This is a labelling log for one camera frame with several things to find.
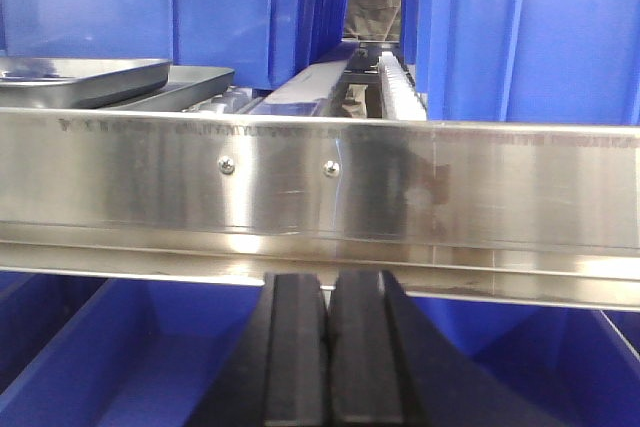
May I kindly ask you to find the silver metal tray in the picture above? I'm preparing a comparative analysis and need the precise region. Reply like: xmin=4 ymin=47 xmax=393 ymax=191
xmin=1 ymin=56 xmax=172 ymax=109

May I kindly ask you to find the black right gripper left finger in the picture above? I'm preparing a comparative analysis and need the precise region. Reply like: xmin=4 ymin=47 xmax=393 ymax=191
xmin=187 ymin=274 xmax=328 ymax=426

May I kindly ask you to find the lower blue bin centre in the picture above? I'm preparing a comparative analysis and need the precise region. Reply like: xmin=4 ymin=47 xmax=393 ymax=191
xmin=1 ymin=280 xmax=260 ymax=426

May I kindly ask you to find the lower blue bin right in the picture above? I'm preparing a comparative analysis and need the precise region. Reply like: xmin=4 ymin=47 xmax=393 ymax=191
xmin=414 ymin=298 xmax=639 ymax=426

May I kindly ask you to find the rail screw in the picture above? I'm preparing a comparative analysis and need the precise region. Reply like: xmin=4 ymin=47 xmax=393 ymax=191
xmin=218 ymin=156 xmax=235 ymax=175

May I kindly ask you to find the white roller track left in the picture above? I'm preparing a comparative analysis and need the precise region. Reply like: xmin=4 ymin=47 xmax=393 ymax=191
xmin=378 ymin=51 xmax=427 ymax=121

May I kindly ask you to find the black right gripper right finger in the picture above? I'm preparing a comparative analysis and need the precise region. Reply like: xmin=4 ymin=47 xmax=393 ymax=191
xmin=329 ymin=271 xmax=563 ymax=426

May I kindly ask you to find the steel lane divider rail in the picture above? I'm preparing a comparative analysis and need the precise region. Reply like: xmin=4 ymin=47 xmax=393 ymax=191
xmin=248 ymin=41 xmax=359 ymax=117

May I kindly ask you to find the steel shelf front rail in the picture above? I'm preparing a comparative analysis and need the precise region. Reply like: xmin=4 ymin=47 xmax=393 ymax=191
xmin=1 ymin=109 xmax=639 ymax=311

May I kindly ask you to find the stacked blue bin centre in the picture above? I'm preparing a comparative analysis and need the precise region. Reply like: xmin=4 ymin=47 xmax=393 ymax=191
xmin=401 ymin=0 xmax=639 ymax=125

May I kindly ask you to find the large blue bin left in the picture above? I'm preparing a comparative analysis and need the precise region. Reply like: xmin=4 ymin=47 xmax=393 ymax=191
xmin=1 ymin=0 xmax=347 ymax=90

